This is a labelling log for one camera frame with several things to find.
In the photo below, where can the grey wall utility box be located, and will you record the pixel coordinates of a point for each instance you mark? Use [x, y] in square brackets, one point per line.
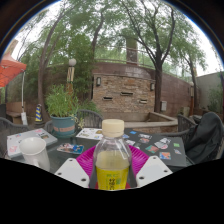
[163, 106]

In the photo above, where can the dark wicker chair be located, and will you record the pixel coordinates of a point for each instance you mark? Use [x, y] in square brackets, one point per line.
[10, 128]
[91, 118]
[185, 123]

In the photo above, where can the globe lamp post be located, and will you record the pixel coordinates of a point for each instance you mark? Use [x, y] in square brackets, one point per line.
[71, 71]

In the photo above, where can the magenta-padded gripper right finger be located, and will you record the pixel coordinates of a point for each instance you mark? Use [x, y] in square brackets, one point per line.
[151, 170]

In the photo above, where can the tall green tree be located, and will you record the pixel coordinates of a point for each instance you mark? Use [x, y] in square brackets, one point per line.
[158, 86]
[41, 83]

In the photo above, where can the colourful printed card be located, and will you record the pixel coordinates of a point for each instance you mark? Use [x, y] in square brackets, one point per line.
[70, 148]

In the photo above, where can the black sticker-covered laptop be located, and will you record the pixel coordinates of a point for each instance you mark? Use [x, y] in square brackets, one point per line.
[166, 155]

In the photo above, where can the grey sticker-covered laptop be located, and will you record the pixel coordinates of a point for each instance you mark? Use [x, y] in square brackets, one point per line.
[26, 136]

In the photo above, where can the blue yellow striped cone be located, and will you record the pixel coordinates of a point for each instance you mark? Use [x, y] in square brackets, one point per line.
[38, 113]

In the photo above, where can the black wall lantern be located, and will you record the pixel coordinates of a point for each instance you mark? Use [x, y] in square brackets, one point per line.
[98, 81]
[152, 86]

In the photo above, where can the white illustrated booklet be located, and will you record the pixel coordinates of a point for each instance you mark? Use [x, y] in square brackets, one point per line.
[89, 133]

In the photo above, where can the white mug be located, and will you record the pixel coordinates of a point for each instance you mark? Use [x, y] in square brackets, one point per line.
[35, 151]

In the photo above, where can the red canopy with white pole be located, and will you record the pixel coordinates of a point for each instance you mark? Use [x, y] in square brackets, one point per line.
[10, 70]

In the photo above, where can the green plant in teal pot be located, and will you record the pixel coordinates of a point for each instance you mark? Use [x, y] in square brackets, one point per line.
[62, 113]

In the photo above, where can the yellow-label clear drink bottle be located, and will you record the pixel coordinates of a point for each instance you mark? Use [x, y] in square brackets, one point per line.
[112, 160]

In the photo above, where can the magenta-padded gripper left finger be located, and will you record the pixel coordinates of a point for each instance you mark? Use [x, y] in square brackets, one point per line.
[71, 171]

